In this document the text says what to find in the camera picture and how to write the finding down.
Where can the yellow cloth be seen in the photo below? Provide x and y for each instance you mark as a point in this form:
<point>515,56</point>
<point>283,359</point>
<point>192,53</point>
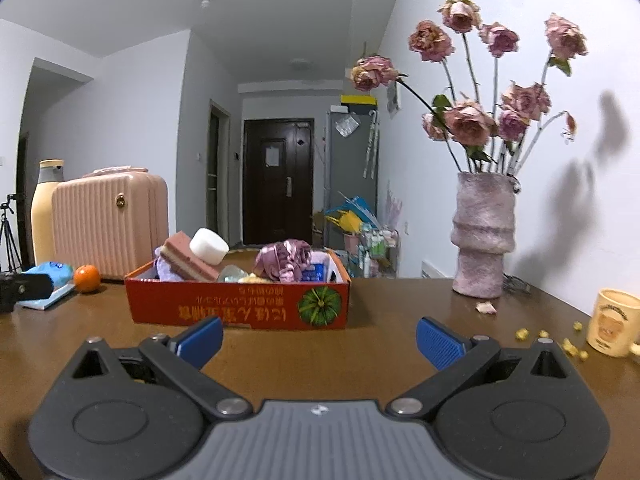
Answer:
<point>250,278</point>

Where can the yellow insulated bottle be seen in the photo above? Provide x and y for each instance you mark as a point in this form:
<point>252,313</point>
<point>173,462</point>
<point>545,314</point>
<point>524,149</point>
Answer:
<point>45,210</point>

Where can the yellow and black box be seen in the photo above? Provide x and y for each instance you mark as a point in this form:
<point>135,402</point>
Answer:
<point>359,100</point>

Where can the yellow paper bag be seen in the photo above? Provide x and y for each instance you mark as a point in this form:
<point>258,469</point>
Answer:
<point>347,222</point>

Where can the pink ribbed suitcase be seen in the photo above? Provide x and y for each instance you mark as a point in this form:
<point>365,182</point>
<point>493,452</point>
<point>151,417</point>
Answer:
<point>110,225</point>

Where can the white flat board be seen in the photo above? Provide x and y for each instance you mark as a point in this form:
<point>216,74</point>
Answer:
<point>437,270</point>

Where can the blue tissue pack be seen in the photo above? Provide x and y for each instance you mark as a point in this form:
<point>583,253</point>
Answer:
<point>52,274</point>

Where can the cream bear print mug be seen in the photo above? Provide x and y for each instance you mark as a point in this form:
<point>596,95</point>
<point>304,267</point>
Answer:
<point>612,325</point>

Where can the paper notice on door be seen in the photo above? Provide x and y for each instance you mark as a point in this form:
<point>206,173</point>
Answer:
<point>272,156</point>

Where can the brown cardboard carton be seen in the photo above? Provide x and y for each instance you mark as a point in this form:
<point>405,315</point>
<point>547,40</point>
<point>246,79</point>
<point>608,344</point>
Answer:
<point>318,227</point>

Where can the black tripod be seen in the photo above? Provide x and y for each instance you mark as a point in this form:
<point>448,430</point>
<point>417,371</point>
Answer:
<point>7,235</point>

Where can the blue packet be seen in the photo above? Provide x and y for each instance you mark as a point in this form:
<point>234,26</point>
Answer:
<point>315,272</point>

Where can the purple felt vase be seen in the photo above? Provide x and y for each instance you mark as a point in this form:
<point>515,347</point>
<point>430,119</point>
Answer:
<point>482,240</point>

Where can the pink and cream sponge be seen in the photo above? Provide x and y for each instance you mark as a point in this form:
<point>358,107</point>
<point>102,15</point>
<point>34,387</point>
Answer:
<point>192,260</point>

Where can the pink plastic bin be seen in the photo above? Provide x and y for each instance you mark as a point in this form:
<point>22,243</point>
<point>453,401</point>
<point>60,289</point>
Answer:
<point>351,243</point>

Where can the orange fruit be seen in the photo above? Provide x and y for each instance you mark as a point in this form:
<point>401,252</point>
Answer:
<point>87,278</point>

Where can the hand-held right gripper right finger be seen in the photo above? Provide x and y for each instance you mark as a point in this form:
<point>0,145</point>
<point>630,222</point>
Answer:
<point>437,342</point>

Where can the white wall panel box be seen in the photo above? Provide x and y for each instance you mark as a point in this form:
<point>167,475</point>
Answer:
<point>393,100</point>

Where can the clear plastic bag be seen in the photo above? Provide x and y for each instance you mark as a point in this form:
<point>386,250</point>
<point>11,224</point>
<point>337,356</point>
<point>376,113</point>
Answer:
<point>347,125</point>

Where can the dark brown entrance door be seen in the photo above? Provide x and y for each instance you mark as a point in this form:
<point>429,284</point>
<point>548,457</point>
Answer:
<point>277,195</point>

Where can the pink folded cloth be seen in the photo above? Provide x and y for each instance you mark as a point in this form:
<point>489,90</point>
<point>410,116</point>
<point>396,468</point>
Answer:
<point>117,171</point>

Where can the lavender fluffy cloth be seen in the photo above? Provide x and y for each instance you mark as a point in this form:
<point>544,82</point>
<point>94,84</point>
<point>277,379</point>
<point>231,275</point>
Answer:
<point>164,270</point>

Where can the grey interior door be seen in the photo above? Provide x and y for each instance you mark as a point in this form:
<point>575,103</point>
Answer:
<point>220,175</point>

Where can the red and orange cardboard box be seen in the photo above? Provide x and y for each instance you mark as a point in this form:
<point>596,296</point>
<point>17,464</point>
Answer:
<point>225,305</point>

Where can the purple feather wall decoration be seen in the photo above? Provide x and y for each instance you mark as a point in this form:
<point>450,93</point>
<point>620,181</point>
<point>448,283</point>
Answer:
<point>394,207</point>

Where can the white round jar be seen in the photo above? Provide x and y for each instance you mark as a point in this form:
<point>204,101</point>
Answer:
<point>209,246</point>

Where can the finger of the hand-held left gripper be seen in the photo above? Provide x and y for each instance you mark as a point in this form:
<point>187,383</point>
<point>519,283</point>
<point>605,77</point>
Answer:
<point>35,287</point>

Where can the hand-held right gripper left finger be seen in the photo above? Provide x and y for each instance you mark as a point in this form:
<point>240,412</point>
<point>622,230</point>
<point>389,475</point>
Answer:
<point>200,341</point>

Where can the bunch of dried pink roses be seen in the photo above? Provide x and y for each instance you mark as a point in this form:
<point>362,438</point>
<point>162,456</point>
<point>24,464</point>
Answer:
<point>470,120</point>

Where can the scattered yellow popcorn pieces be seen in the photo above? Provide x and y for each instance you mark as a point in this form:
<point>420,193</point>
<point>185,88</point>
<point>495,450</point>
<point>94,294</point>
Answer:
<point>567,345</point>

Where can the fallen pink petal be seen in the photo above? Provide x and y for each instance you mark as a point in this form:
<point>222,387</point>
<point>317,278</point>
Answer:
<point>485,307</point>

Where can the purple satin scrunchie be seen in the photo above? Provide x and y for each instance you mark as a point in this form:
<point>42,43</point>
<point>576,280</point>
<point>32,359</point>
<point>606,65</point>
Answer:
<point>282,260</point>

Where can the grey refrigerator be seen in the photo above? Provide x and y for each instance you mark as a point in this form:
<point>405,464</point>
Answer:
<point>350,175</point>

